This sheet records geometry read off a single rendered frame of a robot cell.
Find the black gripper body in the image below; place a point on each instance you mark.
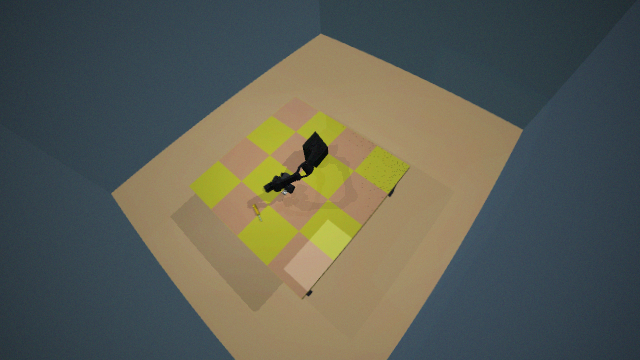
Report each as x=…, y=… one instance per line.
x=290, y=188

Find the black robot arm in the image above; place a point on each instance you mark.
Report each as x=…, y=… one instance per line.
x=284, y=179

